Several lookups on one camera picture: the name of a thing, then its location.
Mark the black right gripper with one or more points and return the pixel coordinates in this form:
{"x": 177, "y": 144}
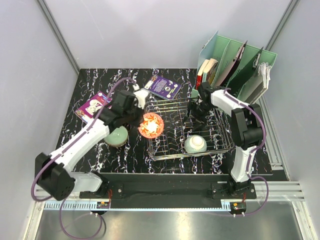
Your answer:
{"x": 199, "y": 120}

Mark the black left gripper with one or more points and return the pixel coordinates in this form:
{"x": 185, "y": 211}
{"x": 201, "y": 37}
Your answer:
{"x": 135, "y": 105}

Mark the teal bird patterned bowl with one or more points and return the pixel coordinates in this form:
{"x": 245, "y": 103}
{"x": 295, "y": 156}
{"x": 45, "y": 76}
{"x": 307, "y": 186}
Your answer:
{"x": 120, "y": 133}

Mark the red white floral bowl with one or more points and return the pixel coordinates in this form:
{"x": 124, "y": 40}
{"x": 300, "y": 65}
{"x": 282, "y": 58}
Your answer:
{"x": 152, "y": 126}

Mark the pale green upturned bowl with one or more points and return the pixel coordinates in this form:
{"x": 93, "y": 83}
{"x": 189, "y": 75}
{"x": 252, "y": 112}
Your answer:
{"x": 195, "y": 144}

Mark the wire dish rack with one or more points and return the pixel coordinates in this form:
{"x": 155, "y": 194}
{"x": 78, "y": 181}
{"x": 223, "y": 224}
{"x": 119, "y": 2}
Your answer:
{"x": 183, "y": 136}

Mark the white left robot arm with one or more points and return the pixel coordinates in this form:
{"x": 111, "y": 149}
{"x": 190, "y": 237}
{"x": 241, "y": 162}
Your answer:
{"x": 54, "y": 172}

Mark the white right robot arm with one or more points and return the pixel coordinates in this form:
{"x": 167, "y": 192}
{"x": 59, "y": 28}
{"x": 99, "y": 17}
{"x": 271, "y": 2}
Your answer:
{"x": 246, "y": 123}

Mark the red spine book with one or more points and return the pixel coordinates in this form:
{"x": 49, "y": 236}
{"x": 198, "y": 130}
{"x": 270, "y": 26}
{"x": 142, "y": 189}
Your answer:
{"x": 198, "y": 80}

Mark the purple rabbit picture book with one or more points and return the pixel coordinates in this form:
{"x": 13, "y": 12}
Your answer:
{"x": 87, "y": 110}

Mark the cream paperback book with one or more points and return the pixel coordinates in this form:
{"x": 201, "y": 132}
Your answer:
{"x": 208, "y": 70}

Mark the dark purple paperback book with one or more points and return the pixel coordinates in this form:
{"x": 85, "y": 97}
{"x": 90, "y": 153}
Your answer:
{"x": 164, "y": 88}

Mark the pink clipboard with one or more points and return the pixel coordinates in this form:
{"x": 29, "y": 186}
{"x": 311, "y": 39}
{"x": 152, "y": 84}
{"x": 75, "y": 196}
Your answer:
{"x": 229, "y": 62}

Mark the dark green clipboard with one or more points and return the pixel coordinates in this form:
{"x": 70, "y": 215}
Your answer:
{"x": 244, "y": 74}

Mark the mint green file organizer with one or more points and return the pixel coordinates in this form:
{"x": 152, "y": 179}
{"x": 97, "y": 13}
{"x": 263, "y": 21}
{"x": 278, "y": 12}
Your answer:
{"x": 215, "y": 47}

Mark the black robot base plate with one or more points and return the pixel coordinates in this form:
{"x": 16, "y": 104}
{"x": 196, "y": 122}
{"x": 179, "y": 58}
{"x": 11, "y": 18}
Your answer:
{"x": 174, "y": 191}

